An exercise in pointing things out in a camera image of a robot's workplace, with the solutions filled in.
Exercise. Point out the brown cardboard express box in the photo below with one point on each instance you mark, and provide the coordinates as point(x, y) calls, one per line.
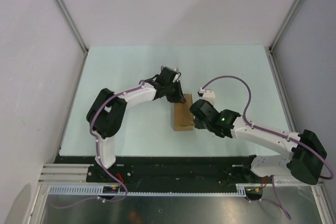
point(183, 119)

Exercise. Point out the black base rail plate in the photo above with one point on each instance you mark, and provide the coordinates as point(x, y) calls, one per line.
point(186, 186)

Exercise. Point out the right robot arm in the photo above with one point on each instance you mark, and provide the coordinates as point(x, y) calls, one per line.
point(299, 155)

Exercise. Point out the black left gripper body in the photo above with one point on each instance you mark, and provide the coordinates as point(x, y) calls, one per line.
point(172, 93)

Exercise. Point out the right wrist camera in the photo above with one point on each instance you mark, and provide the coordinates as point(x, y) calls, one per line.
point(207, 95)

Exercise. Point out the aluminium frame post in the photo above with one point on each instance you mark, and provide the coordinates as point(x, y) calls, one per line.
point(289, 17)
point(71, 24)

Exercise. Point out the left aluminium frame post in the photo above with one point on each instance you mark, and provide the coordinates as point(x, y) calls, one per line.
point(71, 24)

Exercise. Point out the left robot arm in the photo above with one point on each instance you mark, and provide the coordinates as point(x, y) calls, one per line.
point(106, 114)

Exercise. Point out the aluminium crossbar profile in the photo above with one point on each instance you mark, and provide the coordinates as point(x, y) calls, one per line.
point(65, 172)

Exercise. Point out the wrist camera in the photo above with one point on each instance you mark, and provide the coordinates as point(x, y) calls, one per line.
point(177, 75)
point(207, 95)

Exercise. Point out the right aluminium frame post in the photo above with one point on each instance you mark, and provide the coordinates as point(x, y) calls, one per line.
point(289, 17)

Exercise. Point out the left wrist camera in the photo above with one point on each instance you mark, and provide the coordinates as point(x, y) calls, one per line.
point(177, 75)

